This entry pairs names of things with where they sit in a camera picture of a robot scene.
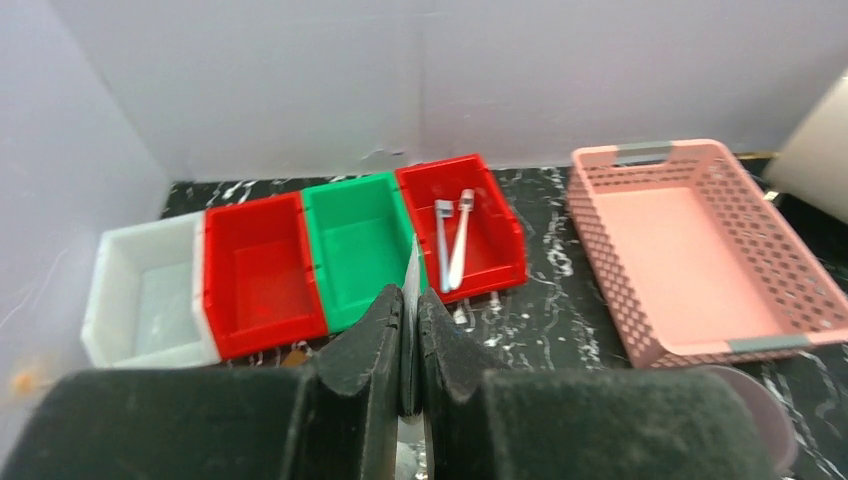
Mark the right red plastic bin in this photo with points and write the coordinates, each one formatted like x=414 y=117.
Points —
x=495 y=247

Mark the white cylindrical appliance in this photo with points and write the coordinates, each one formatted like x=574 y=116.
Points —
x=812 y=164

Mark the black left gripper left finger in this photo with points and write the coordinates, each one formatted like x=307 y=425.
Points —
x=332 y=417

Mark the brown wooden holder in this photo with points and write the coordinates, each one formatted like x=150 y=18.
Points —
x=295 y=358

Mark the pink cap toothpaste tube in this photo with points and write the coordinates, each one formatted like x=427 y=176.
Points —
x=410 y=399

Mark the purple mug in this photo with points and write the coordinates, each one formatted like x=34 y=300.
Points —
x=771 y=418

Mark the green plastic bin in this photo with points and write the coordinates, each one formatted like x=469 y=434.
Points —
x=361 y=238

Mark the red plastic bin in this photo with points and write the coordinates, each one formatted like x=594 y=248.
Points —
x=259 y=279
x=495 y=247

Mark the white plastic bin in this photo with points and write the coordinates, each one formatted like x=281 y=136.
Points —
x=144 y=308

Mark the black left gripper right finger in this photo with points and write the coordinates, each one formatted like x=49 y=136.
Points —
x=486 y=420

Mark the left red plastic bin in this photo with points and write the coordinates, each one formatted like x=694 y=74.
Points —
x=259 y=279

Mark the pink perforated basket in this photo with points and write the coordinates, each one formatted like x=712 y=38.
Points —
x=695 y=265

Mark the white toothbrush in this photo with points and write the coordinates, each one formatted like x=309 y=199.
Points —
x=458 y=258
x=443 y=209

